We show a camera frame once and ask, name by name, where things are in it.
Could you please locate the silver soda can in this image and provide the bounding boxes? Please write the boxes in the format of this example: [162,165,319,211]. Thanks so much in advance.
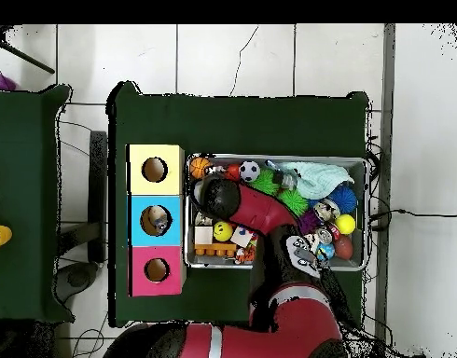
[204,163,228,177]

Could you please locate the orange basketball toy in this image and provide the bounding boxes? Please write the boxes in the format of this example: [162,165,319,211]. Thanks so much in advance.
[189,156,214,180]

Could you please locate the silver mesh bin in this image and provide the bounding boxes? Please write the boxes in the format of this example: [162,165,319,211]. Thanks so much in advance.
[183,153,368,272]

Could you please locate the wooden box with three holes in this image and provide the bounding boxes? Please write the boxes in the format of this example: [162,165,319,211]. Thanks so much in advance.
[124,144,186,297]

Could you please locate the yellow smiley face ball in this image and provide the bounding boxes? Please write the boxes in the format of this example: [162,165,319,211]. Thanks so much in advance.
[212,220,235,242]

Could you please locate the black and white soccer ball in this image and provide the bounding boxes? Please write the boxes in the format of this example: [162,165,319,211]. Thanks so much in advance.
[238,159,262,183]

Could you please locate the green spiky ball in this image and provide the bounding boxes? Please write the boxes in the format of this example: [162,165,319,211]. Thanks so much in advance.
[278,189,309,217]
[250,169,280,197]

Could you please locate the orange tiger plush toy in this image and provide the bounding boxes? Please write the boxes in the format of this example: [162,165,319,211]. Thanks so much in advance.
[234,245,256,265]

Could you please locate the mint green cloth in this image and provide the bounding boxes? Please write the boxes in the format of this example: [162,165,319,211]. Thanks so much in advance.
[278,160,355,200]

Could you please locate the blue spiky ball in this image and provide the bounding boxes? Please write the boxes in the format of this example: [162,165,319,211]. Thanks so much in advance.
[328,185,359,214]

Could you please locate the plain yellow ball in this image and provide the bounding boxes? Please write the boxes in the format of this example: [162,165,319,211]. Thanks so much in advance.
[334,213,357,236]

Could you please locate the black flat panel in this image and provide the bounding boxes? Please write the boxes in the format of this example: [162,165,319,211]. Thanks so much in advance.
[88,130,108,264]

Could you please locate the gray round base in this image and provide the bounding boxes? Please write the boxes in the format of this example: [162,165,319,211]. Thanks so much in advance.
[56,260,100,303]

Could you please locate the black rod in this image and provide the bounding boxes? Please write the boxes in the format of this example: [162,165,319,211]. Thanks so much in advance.
[0,40,56,75]

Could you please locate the black cable on floor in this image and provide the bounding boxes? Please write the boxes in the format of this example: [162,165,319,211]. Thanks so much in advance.
[369,208,457,222]

